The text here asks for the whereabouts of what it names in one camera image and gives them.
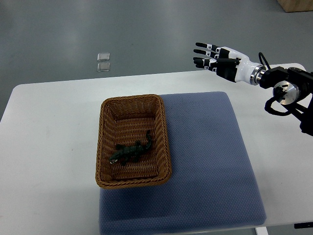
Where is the white table leg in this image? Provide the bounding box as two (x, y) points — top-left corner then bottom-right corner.
(255, 227), (269, 235)

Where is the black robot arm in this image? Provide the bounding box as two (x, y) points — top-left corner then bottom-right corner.
(256, 52), (313, 136)

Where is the wooden box corner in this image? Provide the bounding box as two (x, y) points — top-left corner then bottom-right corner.
(277, 0), (313, 13)

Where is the black bracket under table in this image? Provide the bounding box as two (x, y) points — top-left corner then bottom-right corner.
(294, 222), (313, 229)

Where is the dark green toy crocodile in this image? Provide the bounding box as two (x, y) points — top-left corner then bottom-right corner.
(109, 130), (153, 166)

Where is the brown wicker basket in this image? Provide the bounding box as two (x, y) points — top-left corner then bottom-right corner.
(95, 94), (172, 189)

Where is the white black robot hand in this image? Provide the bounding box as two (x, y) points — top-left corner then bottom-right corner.
(193, 42), (266, 85)

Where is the upper clear floor tile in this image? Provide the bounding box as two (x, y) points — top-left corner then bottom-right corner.
(97, 52), (110, 61)

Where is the blue quilted mat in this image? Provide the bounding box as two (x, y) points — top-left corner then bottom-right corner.
(99, 92), (266, 235)

